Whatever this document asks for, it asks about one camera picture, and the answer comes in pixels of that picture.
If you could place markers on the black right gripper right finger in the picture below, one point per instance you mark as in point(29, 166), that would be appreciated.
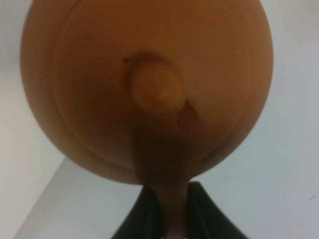
point(204, 219)

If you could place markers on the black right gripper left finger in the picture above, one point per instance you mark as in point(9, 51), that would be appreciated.
point(146, 220)

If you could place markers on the brown clay teapot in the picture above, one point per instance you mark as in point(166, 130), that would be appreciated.
point(147, 92)

